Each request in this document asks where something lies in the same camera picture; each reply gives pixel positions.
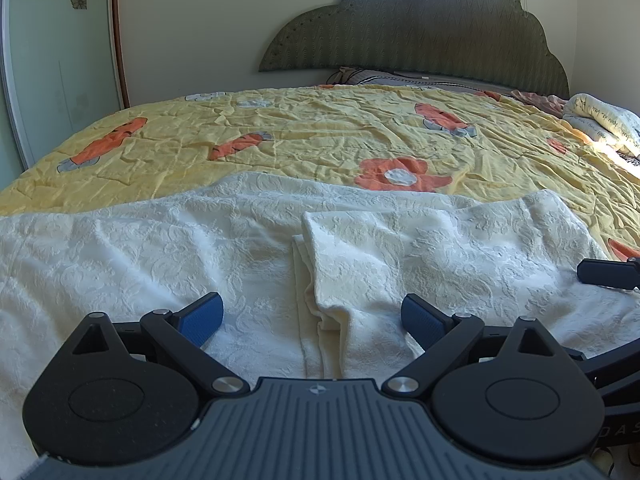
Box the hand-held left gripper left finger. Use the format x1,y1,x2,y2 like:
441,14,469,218
63,291,251,402

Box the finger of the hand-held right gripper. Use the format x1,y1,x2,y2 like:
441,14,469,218
560,337,640,392
576,257,640,291

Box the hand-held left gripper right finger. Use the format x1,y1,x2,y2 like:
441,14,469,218
382,293,566,402

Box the white textured blanket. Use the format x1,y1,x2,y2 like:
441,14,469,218
0,171,640,480

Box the rolled white printed blanket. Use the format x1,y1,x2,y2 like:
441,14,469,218
562,92,640,158

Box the pink cloth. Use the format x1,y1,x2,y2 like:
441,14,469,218
510,89,568,116

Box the yellow carrot print quilt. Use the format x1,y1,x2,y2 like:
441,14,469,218
0,82,640,271

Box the grey pillow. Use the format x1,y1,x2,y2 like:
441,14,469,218
327,66,516,92

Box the brown wooden door trim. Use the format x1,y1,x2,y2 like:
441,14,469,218
109,0,132,110

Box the glass wardrobe door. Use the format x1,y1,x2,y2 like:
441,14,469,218
0,0,126,193

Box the green padded headboard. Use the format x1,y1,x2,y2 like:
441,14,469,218
258,0,571,100

